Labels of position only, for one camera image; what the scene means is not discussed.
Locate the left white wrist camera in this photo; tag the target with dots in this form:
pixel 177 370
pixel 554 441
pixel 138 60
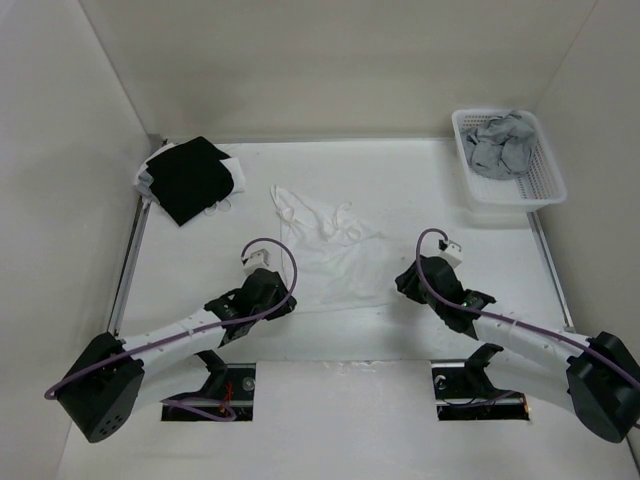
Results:
pixel 258 259

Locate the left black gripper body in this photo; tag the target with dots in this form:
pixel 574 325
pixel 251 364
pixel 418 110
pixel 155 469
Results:
pixel 276 299

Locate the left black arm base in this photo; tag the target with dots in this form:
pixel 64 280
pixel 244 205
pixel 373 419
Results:
pixel 227 394

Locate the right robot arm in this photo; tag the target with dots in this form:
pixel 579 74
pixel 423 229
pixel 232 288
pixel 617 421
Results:
pixel 594 378

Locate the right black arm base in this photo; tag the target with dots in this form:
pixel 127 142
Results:
pixel 463 391

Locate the aluminium table rail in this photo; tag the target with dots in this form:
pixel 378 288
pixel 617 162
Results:
pixel 121 295
pixel 550 269

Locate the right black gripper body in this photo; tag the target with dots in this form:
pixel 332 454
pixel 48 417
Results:
pixel 413 291

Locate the folded black tank top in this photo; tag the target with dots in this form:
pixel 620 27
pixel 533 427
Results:
pixel 190 180

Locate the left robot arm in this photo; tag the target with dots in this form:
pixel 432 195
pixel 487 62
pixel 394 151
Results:
pixel 175 365

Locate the right aluminium table rail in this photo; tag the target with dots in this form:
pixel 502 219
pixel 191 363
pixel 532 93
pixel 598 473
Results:
pixel 550 269

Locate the left aluminium table rail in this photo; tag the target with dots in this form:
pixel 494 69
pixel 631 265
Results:
pixel 121 295

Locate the folded grey tank top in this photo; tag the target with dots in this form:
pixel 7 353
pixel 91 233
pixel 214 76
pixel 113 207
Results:
pixel 143 184

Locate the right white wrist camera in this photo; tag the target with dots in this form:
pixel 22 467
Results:
pixel 451 252

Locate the white plastic basket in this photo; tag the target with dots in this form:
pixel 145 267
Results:
pixel 540 186

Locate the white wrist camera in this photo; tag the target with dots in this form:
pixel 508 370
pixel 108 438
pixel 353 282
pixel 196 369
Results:
pixel 451 252
pixel 258 259

